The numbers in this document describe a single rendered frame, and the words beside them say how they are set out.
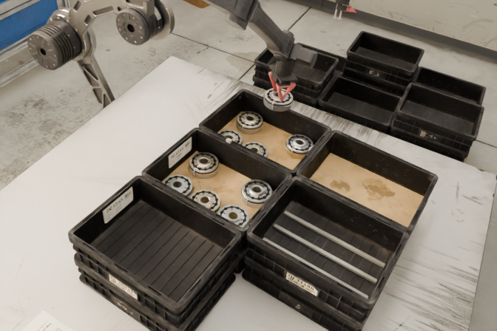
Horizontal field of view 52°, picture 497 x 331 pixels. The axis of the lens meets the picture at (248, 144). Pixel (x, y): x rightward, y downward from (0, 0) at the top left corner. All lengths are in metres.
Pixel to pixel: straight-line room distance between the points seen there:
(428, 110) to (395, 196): 1.14
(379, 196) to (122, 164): 0.96
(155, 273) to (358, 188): 0.76
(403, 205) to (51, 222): 1.20
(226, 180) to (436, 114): 1.49
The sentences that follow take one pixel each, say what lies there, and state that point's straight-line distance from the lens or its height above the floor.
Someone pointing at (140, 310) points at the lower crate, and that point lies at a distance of 1.53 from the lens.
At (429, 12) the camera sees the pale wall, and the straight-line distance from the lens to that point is 4.57.
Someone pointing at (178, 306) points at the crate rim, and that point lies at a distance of 1.34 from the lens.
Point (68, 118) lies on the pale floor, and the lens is 3.38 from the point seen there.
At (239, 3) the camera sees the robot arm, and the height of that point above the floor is 1.52.
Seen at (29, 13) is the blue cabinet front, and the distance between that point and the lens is 3.59.
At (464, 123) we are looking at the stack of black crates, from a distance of 2.91.
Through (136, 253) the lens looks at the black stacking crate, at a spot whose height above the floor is 0.83.
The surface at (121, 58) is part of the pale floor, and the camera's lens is 3.90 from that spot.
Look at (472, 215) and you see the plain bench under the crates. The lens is 2.09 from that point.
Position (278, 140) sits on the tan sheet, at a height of 0.83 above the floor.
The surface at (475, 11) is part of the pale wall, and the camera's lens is 4.52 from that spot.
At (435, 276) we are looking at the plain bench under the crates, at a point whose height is 0.70.
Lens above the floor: 2.09
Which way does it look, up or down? 42 degrees down
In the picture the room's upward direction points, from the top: 6 degrees clockwise
